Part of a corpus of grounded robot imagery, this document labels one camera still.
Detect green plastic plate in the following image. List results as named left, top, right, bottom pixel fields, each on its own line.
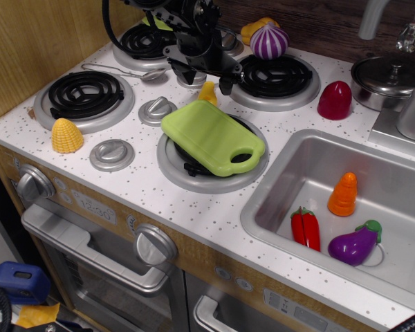
left=141, top=17, right=173, bottom=32

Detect yellow toy corn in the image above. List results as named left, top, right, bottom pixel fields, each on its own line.
left=51, top=118, right=84, bottom=154

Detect dark red toy pepper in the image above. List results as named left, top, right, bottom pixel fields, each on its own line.
left=317, top=81, right=352, bottom=120

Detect back right black burner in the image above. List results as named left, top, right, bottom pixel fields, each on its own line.
left=230, top=55, right=321, bottom=112

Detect purple toy eggplant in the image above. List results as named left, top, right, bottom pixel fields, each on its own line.
left=328, top=219, right=382, bottom=266

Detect back left black burner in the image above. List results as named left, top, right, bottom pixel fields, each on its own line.
left=113, top=24, right=176, bottom=72

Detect front left black burner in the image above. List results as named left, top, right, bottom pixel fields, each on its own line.
left=34, top=71, right=135, bottom=134

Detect steel pot with lid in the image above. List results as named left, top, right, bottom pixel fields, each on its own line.
left=351, top=56, right=415, bottom=112

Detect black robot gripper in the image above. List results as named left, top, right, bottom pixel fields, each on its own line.
left=163, top=37, right=243, bottom=95

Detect black burner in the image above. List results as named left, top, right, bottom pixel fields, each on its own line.
left=113, top=24, right=176, bottom=72
left=156, top=135, right=269, bottom=194
left=230, top=55, right=321, bottom=112
left=34, top=71, right=135, bottom=134

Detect front right black burner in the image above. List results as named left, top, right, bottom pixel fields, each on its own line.
left=156, top=135, right=269, bottom=194

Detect silver oven knob left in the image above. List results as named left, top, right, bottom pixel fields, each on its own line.
left=17, top=164, right=56, bottom=201

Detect blue device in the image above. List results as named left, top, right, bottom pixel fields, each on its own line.
left=0, top=261, right=51, bottom=305

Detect silver faucet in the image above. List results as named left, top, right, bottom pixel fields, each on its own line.
left=358, top=0, right=390, bottom=40

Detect metal spoon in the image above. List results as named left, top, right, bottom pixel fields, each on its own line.
left=81, top=63, right=167, bottom=82

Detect silver dishwasher door handle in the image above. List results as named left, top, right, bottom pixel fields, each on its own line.
left=193, top=295, right=237, bottom=332

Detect silver oven knob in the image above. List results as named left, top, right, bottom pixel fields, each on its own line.
left=133, top=223, right=178, bottom=266
left=17, top=164, right=56, bottom=201

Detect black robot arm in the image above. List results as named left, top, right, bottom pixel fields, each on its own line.
left=102, top=1, right=244, bottom=95

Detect green plastic cutting board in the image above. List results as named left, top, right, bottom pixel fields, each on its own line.
left=161, top=100, right=266, bottom=177

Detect silver stove top knob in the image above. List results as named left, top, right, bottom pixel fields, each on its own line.
left=138, top=96, right=177, bottom=127
left=89, top=139, right=135, bottom=172
left=221, top=30, right=244, bottom=57
left=176, top=72, right=207, bottom=89

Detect yellow toy bell pepper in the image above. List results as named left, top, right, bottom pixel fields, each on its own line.
left=241, top=17, right=280, bottom=46

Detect clear glass ornament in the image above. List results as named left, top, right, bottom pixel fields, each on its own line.
left=396, top=22, right=415, bottom=53

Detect silver oven knob right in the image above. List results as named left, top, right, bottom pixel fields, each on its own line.
left=133, top=223, right=178, bottom=266

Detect orange toy carrot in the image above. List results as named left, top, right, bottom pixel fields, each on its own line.
left=327, top=172, right=358, bottom=216

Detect red toy chili peppers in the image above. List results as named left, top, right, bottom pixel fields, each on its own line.
left=290, top=207, right=321, bottom=252

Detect yellow cloth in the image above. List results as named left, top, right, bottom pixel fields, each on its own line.
left=16, top=303, right=60, bottom=329

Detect yellow toy knife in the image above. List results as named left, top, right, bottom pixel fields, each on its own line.
left=198, top=81, right=218, bottom=106

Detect purple white toy onion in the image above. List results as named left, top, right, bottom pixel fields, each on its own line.
left=250, top=22, right=290, bottom=61

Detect silver sink basin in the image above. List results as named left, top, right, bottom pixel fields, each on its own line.
left=241, top=129, right=415, bottom=310

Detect silver oven door handle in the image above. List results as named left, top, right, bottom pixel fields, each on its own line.
left=21, top=205, right=169, bottom=297

